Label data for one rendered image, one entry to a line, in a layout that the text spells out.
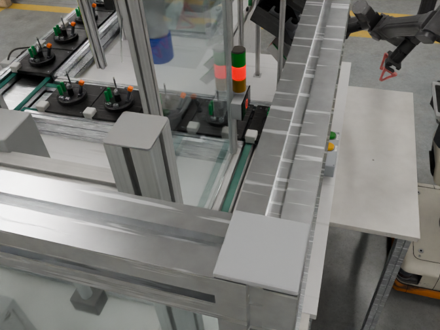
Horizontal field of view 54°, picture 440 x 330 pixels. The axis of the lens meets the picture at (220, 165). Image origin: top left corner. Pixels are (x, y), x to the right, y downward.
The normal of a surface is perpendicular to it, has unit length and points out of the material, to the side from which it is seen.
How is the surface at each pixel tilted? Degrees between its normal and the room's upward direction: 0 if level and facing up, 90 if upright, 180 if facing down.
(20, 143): 90
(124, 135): 0
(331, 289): 0
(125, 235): 0
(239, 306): 90
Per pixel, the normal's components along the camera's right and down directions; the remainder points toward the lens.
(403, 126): -0.05, -0.72
